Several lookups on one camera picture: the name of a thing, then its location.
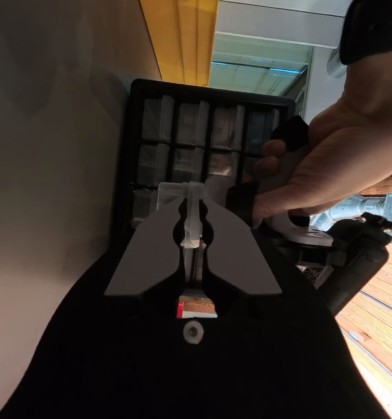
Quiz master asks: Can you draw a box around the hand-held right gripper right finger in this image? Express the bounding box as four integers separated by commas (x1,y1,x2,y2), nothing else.
201,197,283,298

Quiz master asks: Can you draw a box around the clear plastic drawer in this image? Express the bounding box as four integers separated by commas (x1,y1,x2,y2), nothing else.
157,182,206,288

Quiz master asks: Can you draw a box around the person's left forearm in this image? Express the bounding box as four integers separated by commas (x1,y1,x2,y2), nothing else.
327,0,392,118

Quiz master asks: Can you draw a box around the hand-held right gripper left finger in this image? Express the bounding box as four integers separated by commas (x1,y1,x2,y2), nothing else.
105,199,187,298

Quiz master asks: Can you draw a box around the black drawer cabinet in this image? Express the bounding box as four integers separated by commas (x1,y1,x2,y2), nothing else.
111,79,296,249

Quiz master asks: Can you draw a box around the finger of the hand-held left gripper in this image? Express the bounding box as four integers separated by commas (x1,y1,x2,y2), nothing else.
203,176,234,211

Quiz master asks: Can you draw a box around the glass partition wall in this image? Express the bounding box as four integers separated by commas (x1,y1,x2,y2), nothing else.
209,33,312,100

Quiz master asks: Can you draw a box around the yellow plastic bin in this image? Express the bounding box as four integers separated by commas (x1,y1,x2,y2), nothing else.
139,0,219,88

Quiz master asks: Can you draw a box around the person's left hand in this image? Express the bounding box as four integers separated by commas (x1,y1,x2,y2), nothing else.
252,49,392,221

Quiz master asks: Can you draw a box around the metal air duct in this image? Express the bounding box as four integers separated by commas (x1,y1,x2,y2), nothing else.
312,192,392,231

